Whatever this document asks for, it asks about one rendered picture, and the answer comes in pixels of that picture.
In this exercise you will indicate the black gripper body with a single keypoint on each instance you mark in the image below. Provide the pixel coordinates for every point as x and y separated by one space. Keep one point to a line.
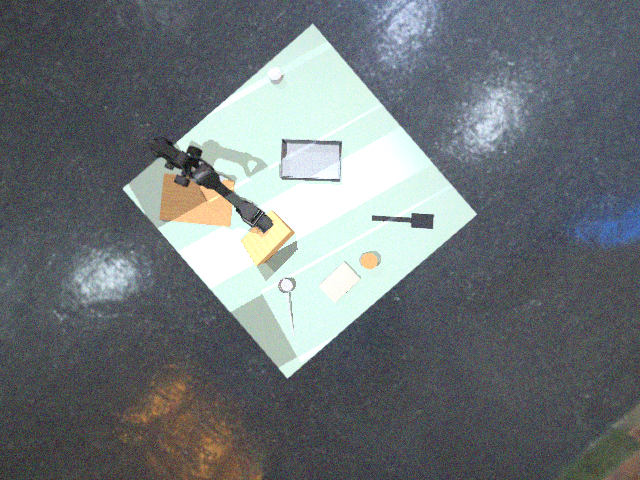
181 180

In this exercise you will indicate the grey saucepan with thin handle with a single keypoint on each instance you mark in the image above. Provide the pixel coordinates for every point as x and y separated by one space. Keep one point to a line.
285 285

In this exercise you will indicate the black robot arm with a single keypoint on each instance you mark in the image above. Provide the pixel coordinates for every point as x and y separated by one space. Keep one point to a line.
206 176

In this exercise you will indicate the white cylinder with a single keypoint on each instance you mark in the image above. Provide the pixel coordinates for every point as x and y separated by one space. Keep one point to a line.
275 75

